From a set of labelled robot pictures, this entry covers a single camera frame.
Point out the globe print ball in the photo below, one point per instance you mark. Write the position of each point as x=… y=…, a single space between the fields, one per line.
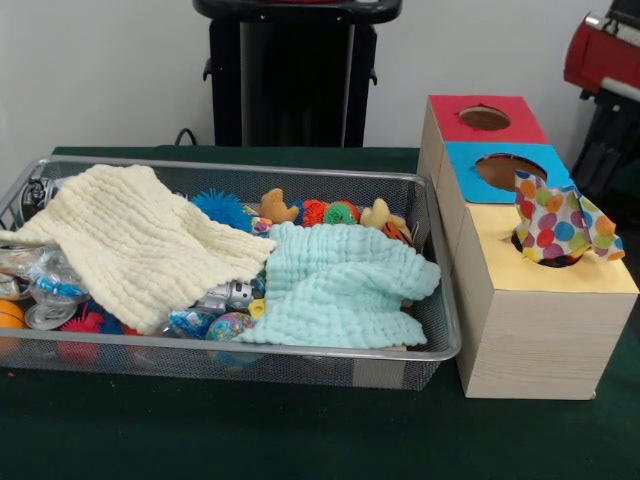
x=230 y=326

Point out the yellow duck plush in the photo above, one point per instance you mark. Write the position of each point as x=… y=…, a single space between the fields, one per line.
x=377 y=215

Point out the wooden box with three holes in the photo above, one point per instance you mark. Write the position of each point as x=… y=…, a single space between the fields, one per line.
x=540 y=340

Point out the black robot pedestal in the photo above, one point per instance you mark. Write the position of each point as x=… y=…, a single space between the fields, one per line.
x=290 y=75

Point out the light blue cloth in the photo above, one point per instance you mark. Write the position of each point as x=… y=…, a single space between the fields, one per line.
x=330 y=290

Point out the silver can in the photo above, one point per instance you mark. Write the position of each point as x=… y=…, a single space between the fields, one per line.
x=50 y=315

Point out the yellow toy wedge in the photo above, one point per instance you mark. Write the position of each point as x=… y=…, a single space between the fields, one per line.
x=257 y=308

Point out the shallow silver mesh bin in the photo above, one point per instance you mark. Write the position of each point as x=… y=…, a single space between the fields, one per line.
x=200 y=357

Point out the small blue spiky ball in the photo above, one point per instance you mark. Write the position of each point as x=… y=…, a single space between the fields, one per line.
x=112 y=325

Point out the pink spiky ball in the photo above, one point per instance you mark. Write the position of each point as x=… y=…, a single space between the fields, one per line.
x=82 y=322

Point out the large blue spiky ball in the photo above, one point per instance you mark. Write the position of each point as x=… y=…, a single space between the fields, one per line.
x=220 y=207

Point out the brown teddy plush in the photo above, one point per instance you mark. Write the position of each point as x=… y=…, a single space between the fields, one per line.
x=275 y=206

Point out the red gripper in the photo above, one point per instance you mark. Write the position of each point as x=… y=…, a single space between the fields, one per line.
x=600 y=65

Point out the tiger plush toy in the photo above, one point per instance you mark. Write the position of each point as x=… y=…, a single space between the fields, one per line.
x=397 y=231

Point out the dark green table cloth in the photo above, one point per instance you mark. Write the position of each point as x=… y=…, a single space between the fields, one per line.
x=200 y=440

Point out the silver toy robot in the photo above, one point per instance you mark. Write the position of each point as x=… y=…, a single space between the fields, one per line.
x=230 y=295

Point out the colourful spiky caterpillar toy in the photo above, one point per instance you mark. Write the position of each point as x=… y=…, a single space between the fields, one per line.
x=327 y=212

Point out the colourful knotted cloth toy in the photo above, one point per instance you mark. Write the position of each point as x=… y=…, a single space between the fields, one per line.
x=550 y=220

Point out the orange ball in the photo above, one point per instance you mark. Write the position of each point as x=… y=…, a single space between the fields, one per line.
x=10 y=314

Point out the cream yellow cloth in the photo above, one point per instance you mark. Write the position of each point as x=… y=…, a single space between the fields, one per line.
x=130 y=240

